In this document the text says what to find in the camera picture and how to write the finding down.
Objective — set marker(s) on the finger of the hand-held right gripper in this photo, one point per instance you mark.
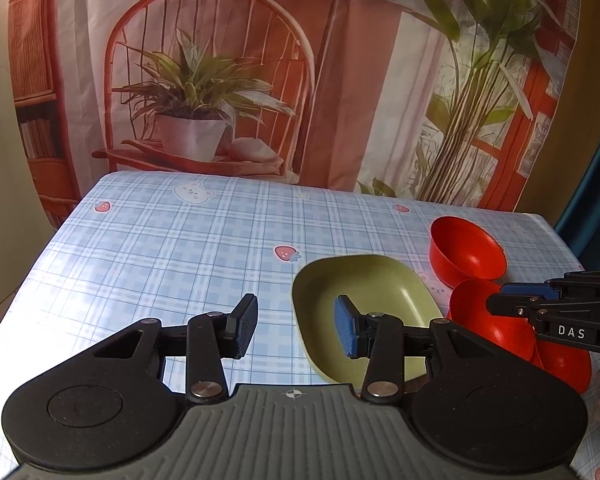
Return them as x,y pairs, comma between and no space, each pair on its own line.
570,325
525,290

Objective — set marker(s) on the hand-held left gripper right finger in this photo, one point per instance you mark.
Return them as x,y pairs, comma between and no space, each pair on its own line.
346,327

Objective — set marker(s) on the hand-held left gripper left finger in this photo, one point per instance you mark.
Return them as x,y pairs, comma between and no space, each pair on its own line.
246,324

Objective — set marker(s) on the green oval plate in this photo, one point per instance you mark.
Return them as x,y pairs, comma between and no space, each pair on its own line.
390,285

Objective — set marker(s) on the blue checked tablecloth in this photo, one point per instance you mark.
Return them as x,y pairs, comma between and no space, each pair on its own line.
180,260

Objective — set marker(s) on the blue curtain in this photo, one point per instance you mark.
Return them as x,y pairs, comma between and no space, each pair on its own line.
595,200

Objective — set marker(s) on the printed room-scene backdrop cloth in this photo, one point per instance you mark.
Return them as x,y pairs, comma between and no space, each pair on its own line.
370,85

